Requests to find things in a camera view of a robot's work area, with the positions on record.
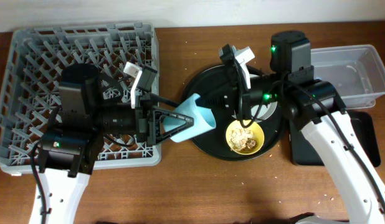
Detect black rectangular tray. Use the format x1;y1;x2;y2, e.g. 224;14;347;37
289;110;381;167

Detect food scraps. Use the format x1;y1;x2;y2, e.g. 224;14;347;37
228;129;258;153

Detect yellow bowl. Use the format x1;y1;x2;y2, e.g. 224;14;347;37
226;120;265;156

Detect blue plastic cup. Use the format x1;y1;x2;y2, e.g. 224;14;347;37
171;93;216;142

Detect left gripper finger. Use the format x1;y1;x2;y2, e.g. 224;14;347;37
153;106;194;145
149;93;179;108

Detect clear plastic bin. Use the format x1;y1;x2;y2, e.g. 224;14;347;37
311;45;385;110

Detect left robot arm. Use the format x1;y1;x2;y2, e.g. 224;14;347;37
30;63;194;223

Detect grey plate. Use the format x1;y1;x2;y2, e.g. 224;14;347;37
251;102;277;122

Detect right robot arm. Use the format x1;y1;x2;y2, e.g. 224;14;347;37
197;30;385;223

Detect round black tray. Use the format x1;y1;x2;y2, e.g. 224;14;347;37
181;65;287;161

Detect grey dishwasher rack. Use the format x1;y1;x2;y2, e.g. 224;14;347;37
0;22;159;176

